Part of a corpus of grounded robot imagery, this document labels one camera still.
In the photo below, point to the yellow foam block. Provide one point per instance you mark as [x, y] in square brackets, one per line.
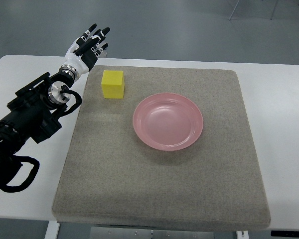
[113, 84]

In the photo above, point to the white table leg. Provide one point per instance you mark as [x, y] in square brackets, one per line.
[52, 230]

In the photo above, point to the pink plate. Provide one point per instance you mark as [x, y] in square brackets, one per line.
[168, 122]

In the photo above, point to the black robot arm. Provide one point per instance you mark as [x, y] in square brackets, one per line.
[34, 113]

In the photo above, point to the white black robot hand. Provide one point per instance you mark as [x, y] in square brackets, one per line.
[84, 52]

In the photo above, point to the beige fabric mat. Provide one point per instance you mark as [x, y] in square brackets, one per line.
[110, 177]

